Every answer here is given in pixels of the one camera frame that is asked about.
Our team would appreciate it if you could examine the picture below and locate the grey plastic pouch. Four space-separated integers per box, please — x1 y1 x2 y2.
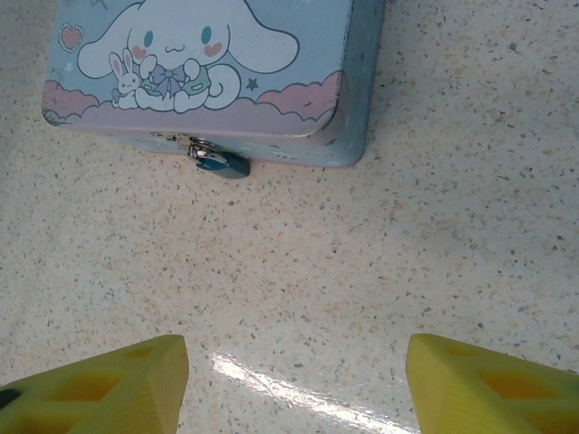
41 0 386 169

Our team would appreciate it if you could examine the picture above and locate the small blue padlock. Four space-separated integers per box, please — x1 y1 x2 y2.
187 135 252 181

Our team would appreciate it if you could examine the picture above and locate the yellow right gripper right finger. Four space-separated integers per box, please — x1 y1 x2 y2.
406 333 579 434

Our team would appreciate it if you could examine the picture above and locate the silver box hasp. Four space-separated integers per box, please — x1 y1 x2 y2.
151 131 196 148

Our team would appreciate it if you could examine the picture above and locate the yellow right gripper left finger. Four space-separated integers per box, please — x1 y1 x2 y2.
0 334 189 434

